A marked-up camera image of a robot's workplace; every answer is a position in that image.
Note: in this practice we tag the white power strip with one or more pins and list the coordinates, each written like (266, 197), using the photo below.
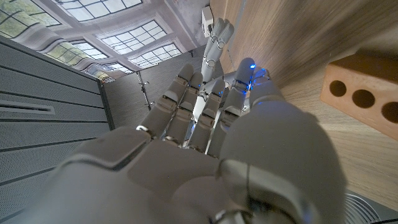
(206, 20)

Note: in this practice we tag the printed window backdrop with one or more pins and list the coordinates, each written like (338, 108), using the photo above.
(109, 34)

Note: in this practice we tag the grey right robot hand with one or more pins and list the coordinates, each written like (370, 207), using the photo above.
(186, 174)

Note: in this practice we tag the brown wooden block with holes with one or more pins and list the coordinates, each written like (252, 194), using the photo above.
(363, 96)

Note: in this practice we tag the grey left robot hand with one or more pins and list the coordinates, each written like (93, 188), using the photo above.
(217, 46)

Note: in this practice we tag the black floor fan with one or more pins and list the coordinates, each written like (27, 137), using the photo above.
(370, 210)

